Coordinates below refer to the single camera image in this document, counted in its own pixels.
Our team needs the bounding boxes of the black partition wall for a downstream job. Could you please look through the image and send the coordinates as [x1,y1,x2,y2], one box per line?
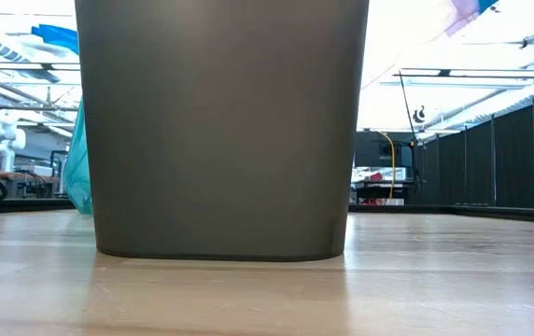
[415,103,534,209]

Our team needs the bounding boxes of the grey plastic trash bin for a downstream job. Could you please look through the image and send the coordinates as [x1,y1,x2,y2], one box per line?
[74,0,371,263]

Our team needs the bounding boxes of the yellow cable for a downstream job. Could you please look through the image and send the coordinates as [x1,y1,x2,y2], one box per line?
[377,130,398,201]

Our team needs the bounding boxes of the cluttered wooden workbench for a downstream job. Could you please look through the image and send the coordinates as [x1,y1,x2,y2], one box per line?
[0,170,65,200]

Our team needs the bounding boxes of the teal trash bag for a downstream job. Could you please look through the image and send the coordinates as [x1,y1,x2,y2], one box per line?
[62,96,94,217]

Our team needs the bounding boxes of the pink trash bag blue drawstring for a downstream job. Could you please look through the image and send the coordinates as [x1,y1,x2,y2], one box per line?
[443,0,500,37]

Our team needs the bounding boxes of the blue ceiling duct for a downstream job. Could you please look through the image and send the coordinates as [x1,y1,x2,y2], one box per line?
[30,23,81,56]

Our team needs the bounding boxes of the thin black pole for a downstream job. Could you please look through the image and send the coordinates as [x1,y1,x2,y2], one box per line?
[396,68,421,141]

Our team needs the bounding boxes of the black monitor panel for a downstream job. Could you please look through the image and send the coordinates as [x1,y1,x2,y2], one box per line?
[353,130,418,169]

